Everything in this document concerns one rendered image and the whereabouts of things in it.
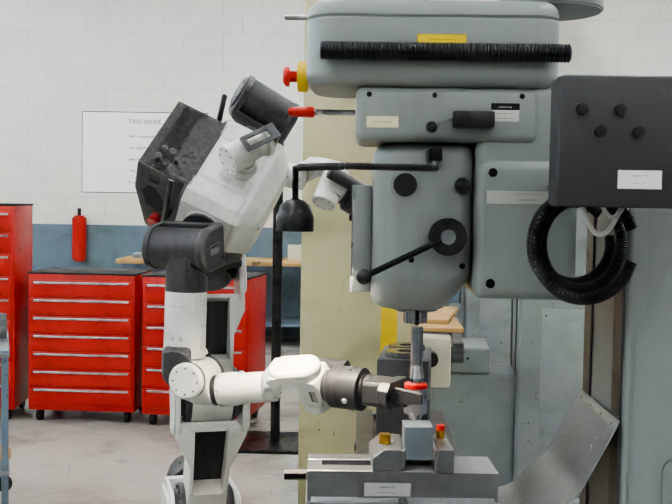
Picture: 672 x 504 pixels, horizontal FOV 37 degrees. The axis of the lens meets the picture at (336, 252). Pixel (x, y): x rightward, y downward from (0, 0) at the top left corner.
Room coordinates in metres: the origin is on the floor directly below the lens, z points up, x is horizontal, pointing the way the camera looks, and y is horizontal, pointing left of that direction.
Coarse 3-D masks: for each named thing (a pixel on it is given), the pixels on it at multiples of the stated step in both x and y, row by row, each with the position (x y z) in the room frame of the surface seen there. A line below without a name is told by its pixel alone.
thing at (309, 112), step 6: (294, 108) 2.07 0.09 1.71; (300, 108) 2.07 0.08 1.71; (306, 108) 2.07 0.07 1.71; (312, 108) 2.07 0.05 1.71; (288, 114) 2.07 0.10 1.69; (294, 114) 2.07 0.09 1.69; (300, 114) 2.07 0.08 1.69; (306, 114) 2.07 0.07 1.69; (312, 114) 2.06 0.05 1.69; (318, 114) 2.07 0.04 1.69; (324, 114) 2.07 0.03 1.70; (330, 114) 2.07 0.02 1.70; (336, 114) 2.07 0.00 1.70; (342, 114) 2.07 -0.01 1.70; (348, 114) 2.07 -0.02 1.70; (354, 114) 2.07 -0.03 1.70
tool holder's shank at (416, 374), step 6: (414, 330) 1.96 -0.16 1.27; (420, 330) 1.96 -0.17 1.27; (414, 336) 1.96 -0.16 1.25; (420, 336) 1.96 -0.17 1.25; (414, 342) 1.96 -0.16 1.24; (420, 342) 1.96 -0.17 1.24; (414, 348) 1.96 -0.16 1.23; (420, 348) 1.96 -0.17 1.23; (414, 354) 1.96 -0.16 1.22; (420, 354) 1.96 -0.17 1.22; (414, 360) 1.96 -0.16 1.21; (420, 360) 1.96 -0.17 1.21; (414, 366) 1.96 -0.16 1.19; (420, 366) 1.96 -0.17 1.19; (414, 372) 1.95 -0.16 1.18; (420, 372) 1.96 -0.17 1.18; (414, 378) 1.95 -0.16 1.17; (420, 378) 1.95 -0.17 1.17
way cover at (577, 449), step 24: (576, 408) 2.08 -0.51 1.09; (600, 408) 1.94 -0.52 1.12; (576, 432) 2.00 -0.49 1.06; (600, 432) 1.87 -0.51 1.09; (552, 456) 2.06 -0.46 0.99; (576, 456) 1.92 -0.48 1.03; (600, 456) 1.80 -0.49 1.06; (528, 480) 2.06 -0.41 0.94; (552, 480) 1.95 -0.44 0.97; (576, 480) 1.85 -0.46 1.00
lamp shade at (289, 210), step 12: (288, 204) 1.88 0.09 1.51; (300, 204) 1.88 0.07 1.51; (276, 216) 1.90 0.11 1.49; (288, 216) 1.88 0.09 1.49; (300, 216) 1.88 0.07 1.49; (312, 216) 1.90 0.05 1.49; (276, 228) 1.90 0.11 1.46; (288, 228) 1.87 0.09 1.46; (300, 228) 1.88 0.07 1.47; (312, 228) 1.90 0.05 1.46
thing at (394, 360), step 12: (384, 348) 2.47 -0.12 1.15; (396, 348) 2.39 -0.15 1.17; (408, 348) 2.39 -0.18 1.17; (384, 360) 2.30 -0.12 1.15; (396, 360) 2.30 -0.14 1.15; (408, 360) 2.30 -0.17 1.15; (384, 372) 2.30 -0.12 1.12; (396, 372) 2.30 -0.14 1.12; (408, 372) 2.29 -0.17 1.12; (396, 408) 2.30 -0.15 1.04; (384, 420) 2.30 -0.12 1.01; (396, 420) 2.30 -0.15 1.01; (396, 432) 2.30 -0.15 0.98
